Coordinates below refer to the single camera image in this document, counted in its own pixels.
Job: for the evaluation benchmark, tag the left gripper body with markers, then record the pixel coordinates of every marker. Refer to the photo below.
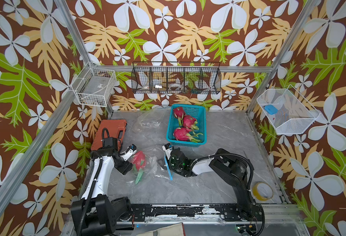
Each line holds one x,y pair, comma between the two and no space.
122,165

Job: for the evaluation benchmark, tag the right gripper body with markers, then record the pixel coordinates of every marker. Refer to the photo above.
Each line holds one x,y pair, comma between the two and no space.
172,163

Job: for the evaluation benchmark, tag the clear zip-top bag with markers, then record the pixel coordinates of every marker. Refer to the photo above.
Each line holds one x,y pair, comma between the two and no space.
152,125
156,166

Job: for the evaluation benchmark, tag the dragon fruit bag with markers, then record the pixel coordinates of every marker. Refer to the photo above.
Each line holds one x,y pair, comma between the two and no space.
179,114
139,162
190,122

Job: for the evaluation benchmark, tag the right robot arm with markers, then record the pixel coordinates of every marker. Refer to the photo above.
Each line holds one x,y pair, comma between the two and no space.
234,169

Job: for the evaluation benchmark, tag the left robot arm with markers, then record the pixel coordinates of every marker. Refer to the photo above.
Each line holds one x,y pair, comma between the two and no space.
94,214

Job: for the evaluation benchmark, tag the red plastic tool case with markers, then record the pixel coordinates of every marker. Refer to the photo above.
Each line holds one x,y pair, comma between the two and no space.
111,128

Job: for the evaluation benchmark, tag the teal plastic basket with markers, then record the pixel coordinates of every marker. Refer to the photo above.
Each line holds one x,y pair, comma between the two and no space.
198,112

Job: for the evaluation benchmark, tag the yellow tape roll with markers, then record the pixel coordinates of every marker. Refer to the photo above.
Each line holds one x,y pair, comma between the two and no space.
262,191

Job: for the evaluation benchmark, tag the blue sponge in basket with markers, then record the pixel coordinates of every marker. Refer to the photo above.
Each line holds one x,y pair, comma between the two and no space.
270,109

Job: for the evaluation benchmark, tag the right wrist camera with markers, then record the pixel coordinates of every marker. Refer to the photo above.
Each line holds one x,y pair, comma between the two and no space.
168,148

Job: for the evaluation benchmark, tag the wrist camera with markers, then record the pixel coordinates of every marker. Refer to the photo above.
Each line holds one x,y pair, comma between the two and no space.
168,148
131,150

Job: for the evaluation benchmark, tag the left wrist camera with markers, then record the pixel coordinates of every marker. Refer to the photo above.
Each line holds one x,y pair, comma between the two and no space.
131,150

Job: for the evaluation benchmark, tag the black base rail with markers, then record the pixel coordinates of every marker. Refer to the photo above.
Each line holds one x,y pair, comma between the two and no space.
226,212

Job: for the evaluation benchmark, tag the white wire basket left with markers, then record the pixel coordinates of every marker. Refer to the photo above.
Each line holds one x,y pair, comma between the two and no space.
93,86

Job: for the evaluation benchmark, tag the white wire basket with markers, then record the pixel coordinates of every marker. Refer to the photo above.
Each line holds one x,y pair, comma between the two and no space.
296,114
93,86

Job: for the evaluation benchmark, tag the black wire wall basket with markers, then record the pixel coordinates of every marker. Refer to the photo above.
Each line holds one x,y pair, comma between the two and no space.
176,77

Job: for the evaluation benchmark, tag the white wire basket right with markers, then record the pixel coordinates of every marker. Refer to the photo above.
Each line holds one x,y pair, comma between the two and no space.
296,114

